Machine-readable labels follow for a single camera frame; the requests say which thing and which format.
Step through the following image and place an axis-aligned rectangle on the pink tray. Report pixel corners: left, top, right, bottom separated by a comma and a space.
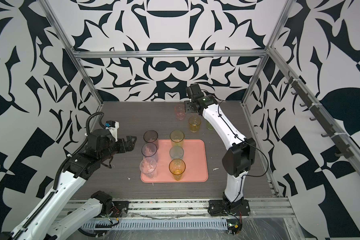
141, 140, 208, 183

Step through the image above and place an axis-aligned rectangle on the blue glass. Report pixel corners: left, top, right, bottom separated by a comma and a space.
142, 143, 159, 162

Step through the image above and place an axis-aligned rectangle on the tall amber glass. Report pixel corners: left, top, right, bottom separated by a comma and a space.
169, 159, 186, 181

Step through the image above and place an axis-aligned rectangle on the clear glass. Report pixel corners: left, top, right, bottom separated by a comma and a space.
140, 158, 158, 179

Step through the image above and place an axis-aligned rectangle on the dark smoky glass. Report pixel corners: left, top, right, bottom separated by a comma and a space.
143, 130, 159, 149

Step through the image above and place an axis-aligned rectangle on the white cable duct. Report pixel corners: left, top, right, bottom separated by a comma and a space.
82, 219, 229, 231

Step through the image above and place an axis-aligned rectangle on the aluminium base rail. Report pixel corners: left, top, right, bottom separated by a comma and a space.
111, 198, 295, 219

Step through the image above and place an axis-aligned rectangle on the teal glass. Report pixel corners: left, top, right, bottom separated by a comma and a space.
169, 146, 185, 160

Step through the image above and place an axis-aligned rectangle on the green glass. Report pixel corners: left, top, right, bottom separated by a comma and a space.
206, 121, 214, 131
170, 130, 185, 147

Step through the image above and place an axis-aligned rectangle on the small circuit board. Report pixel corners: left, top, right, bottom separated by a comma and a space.
227, 219, 243, 235

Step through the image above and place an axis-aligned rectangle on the short amber glass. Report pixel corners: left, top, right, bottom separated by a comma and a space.
188, 116, 202, 133

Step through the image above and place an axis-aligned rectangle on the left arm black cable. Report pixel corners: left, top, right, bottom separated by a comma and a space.
76, 218, 121, 238

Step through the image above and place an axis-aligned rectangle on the pink glass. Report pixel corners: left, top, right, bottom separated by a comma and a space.
175, 104, 186, 120

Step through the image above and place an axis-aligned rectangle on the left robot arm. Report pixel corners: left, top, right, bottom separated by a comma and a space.
0, 127, 137, 240

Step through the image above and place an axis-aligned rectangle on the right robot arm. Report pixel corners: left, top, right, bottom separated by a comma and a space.
185, 84, 265, 216

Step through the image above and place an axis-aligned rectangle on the black hook rail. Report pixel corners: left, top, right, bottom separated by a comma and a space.
285, 71, 355, 159

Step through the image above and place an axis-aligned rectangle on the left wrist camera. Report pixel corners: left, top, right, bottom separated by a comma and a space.
105, 121, 120, 142

